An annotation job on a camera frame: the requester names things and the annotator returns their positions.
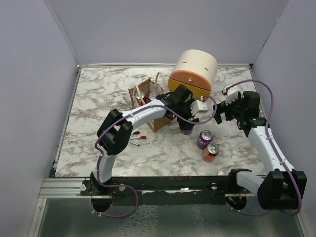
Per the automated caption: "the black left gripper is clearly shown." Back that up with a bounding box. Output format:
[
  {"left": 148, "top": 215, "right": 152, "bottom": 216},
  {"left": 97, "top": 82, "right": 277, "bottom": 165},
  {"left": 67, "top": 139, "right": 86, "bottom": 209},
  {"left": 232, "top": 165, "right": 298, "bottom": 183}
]
[{"left": 174, "top": 99, "right": 199, "bottom": 130}]

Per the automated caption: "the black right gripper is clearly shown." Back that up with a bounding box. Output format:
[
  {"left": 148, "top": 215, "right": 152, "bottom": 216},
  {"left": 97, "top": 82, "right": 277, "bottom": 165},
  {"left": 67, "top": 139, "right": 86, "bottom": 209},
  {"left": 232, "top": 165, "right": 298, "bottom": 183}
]
[{"left": 213, "top": 93, "right": 246, "bottom": 124}]

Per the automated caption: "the red soda can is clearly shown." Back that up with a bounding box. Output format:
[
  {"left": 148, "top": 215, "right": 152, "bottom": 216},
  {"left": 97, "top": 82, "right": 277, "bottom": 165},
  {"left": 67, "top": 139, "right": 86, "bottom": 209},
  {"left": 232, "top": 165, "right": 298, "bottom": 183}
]
[
  {"left": 201, "top": 143, "right": 219, "bottom": 162},
  {"left": 135, "top": 91, "right": 147, "bottom": 106}
]

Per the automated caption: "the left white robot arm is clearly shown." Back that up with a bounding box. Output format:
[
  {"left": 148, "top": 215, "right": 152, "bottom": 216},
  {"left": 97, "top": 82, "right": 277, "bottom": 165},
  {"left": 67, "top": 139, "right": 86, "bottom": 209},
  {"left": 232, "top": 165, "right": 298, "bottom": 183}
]
[{"left": 80, "top": 84, "right": 201, "bottom": 196}]

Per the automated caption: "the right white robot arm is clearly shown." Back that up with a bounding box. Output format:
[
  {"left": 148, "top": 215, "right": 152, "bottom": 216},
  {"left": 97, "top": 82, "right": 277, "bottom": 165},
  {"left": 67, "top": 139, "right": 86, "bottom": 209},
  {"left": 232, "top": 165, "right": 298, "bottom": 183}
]
[{"left": 214, "top": 87, "right": 307, "bottom": 210}]

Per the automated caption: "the round pastel drawer cabinet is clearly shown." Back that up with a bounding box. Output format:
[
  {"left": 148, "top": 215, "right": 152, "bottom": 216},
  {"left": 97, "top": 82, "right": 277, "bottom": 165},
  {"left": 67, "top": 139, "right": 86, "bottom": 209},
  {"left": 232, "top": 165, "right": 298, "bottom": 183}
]
[{"left": 168, "top": 49, "right": 218, "bottom": 99}]

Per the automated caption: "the red capped marker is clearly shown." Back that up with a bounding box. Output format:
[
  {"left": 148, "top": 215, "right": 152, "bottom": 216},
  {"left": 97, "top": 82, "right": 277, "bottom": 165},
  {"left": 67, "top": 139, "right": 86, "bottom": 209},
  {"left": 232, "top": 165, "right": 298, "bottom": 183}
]
[{"left": 131, "top": 136, "right": 147, "bottom": 139}]

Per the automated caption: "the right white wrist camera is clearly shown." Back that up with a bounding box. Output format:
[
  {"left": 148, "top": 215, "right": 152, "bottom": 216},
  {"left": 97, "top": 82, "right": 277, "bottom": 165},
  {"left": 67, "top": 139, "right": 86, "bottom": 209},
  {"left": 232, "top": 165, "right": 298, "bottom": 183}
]
[{"left": 222, "top": 84, "right": 241, "bottom": 106}]

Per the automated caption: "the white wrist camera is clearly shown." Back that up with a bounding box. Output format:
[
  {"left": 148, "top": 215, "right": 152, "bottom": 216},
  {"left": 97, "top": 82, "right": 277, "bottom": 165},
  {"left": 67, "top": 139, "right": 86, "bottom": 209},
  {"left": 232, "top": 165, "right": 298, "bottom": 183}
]
[
  {"left": 222, "top": 84, "right": 241, "bottom": 106},
  {"left": 190, "top": 100, "right": 208, "bottom": 116}
]

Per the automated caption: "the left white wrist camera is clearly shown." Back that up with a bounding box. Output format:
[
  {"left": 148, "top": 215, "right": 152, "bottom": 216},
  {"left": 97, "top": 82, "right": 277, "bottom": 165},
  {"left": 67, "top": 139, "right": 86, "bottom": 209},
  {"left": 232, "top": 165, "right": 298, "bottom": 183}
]
[{"left": 190, "top": 100, "right": 208, "bottom": 116}]

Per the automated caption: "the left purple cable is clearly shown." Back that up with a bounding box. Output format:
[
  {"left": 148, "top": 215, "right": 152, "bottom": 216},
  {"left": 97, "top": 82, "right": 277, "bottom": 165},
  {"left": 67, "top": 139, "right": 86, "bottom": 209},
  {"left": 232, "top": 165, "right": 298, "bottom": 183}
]
[{"left": 95, "top": 95, "right": 218, "bottom": 188}]

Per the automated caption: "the purple cable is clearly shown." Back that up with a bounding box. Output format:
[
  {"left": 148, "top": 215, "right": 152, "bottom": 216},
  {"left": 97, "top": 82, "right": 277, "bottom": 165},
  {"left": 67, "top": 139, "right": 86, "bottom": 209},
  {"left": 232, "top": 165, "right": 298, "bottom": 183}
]
[
  {"left": 223, "top": 79, "right": 303, "bottom": 216},
  {"left": 95, "top": 95, "right": 218, "bottom": 188}
]

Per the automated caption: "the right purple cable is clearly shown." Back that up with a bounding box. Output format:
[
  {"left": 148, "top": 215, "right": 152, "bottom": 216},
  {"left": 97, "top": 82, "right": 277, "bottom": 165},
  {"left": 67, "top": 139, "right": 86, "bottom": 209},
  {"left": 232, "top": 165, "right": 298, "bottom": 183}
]
[{"left": 223, "top": 79, "right": 303, "bottom": 216}]

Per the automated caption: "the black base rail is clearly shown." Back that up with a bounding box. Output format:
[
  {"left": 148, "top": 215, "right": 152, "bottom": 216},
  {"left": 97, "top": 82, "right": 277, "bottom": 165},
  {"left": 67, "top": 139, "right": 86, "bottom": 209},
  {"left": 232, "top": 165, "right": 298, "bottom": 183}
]
[{"left": 80, "top": 168, "right": 252, "bottom": 206}]

